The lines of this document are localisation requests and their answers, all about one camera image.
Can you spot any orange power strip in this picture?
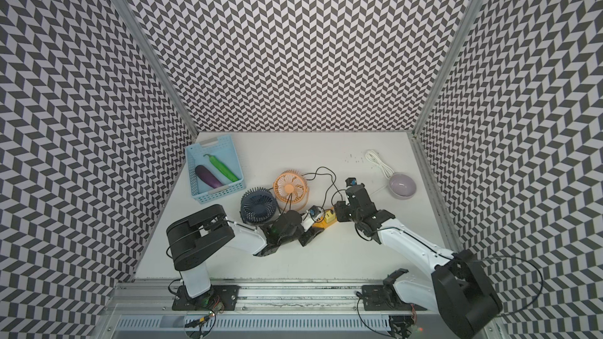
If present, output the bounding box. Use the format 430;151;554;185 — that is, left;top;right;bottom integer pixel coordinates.
312;208;338;229

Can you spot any black orange fan cable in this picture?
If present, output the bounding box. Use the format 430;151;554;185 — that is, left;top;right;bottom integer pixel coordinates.
280;165;350;215

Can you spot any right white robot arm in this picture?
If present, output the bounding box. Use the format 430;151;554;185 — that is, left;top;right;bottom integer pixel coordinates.
334;177;503;338

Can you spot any dark blue desk fan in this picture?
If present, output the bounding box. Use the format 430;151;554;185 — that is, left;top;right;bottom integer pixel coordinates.
240;188;278;224

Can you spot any orange desk fan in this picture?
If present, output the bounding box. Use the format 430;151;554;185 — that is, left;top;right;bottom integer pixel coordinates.
273;169;309;212

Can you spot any yellow usb charger plug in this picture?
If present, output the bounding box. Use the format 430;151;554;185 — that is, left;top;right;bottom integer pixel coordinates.
323;210;337;227

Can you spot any lilac ceramic bowl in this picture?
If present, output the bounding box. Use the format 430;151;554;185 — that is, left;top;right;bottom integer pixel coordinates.
388;173;417;200

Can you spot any light blue plastic basket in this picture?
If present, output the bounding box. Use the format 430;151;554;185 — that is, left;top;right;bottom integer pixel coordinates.
185;135;246;203

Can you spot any purple toy eggplant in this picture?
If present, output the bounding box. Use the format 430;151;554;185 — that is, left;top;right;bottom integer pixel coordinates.
194;165;223;188

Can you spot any green toy cucumber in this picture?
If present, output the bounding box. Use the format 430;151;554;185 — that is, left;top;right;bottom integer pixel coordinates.
204;154;240;182

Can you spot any black blue fan cable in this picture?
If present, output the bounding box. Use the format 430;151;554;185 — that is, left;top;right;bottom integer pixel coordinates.
277;192;326;227

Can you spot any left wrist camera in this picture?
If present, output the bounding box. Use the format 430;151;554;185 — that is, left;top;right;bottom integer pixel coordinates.
301;206;324;232

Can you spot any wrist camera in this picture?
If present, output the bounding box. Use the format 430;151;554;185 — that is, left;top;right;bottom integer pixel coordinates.
345;177;361;189
301;206;324;232

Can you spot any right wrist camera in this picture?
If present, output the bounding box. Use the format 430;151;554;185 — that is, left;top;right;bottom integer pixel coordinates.
345;177;361;189

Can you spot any coiled white power cord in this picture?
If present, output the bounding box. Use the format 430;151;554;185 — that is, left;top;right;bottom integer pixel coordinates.
364;149;397;179

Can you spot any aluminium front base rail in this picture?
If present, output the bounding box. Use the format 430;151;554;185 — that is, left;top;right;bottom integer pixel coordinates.
89;278;514;339

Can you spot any aluminium corner post right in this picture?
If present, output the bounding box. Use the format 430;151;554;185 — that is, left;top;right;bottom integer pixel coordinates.
412;0;485;137

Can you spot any aluminium corner post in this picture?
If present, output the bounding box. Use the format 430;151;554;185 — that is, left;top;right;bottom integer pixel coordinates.
111;0;199;137
412;0;485;137

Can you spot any aluminium corner post left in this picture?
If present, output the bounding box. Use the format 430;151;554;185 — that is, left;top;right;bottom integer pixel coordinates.
111;0;199;137

